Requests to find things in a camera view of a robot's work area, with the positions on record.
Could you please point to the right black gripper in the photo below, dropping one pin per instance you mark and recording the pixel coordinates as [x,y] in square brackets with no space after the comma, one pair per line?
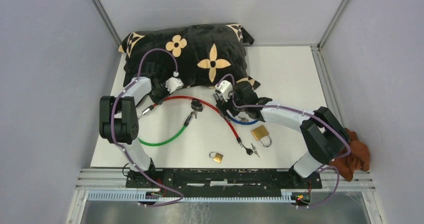
[222,106]

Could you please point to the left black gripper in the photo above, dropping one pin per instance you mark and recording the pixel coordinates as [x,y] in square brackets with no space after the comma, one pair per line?
[155,100]

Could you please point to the red cable lock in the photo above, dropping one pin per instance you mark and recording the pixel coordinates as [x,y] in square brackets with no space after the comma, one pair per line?
[186,123]

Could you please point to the blue cable lock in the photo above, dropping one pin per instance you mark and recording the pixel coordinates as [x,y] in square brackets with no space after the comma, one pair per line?
[238,120]

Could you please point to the black padlock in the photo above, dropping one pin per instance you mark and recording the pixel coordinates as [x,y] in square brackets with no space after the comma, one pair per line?
[196,105]

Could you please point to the large brass padlock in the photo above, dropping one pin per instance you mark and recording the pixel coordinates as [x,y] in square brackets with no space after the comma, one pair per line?
[260,133]

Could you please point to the small brass padlock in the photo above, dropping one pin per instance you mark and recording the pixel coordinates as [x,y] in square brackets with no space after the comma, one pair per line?
[216,157]

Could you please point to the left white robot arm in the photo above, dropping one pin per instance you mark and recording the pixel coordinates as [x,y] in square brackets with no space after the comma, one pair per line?
[118,116]

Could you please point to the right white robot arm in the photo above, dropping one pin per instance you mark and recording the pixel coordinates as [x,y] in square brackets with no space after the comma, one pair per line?
[323,134]

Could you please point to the small silver brass-lock keys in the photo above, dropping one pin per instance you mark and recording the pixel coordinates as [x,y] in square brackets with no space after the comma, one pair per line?
[254,149]

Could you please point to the black head key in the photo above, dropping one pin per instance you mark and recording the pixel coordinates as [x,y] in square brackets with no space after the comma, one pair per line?
[248,151]

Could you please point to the black floral pillow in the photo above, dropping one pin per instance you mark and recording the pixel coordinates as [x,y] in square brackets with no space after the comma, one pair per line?
[203,53]

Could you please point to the brown cloth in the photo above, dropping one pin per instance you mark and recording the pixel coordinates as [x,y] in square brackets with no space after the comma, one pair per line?
[358,159]

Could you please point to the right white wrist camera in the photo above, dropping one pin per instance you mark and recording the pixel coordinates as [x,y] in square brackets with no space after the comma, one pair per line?
[223,90]

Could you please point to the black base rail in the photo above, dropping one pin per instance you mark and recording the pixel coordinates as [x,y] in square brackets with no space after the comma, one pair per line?
[177,185]

